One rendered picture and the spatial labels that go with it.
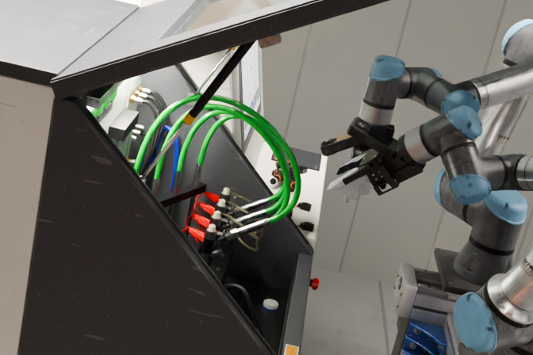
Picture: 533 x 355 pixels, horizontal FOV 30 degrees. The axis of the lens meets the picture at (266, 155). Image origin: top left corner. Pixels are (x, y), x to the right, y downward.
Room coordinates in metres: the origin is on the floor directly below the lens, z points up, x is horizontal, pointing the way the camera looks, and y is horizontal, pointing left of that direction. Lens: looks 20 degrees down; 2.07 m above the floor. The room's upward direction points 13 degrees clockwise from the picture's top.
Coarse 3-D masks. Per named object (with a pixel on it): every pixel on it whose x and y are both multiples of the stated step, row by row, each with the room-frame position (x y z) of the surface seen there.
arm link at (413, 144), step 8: (416, 128) 2.00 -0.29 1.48; (408, 136) 1.99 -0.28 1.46; (416, 136) 1.98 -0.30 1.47; (408, 144) 1.98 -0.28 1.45; (416, 144) 1.97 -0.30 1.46; (408, 152) 1.98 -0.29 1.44; (416, 152) 1.97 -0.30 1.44; (424, 152) 1.97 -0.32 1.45; (416, 160) 1.98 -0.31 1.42; (424, 160) 1.98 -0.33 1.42
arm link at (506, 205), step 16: (496, 192) 2.34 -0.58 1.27; (512, 192) 2.37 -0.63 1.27; (464, 208) 2.37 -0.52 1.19; (480, 208) 2.33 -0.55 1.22; (496, 208) 2.30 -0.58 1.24; (512, 208) 2.29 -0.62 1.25; (480, 224) 2.32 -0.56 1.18; (496, 224) 2.29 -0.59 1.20; (512, 224) 2.29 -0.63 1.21; (480, 240) 2.31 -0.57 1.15; (496, 240) 2.29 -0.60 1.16; (512, 240) 2.30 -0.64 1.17
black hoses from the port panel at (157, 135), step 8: (152, 96) 2.37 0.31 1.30; (160, 96) 2.42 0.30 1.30; (152, 112) 2.33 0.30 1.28; (160, 112) 2.37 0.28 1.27; (160, 128) 2.37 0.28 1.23; (152, 136) 2.32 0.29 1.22; (160, 136) 2.40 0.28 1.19; (152, 144) 2.32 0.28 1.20; (152, 152) 2.36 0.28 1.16; (144, 160) 2.32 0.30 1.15; (144, 168) 2.32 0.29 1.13
